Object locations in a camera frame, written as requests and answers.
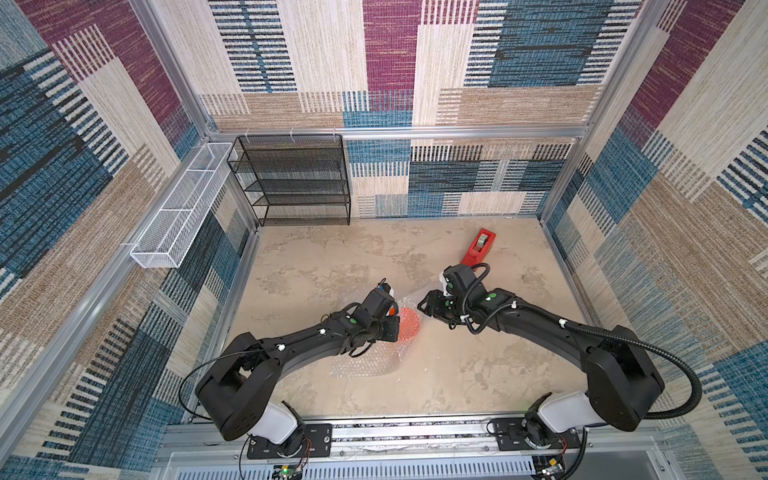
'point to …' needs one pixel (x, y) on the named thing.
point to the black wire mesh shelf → (293, 180)
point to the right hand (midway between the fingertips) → (427, 312)
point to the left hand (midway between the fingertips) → (399, 326)
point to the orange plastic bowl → (409, 324)
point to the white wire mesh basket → (168, 237)
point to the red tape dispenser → (479, 248)
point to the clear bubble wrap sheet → (381, 357)
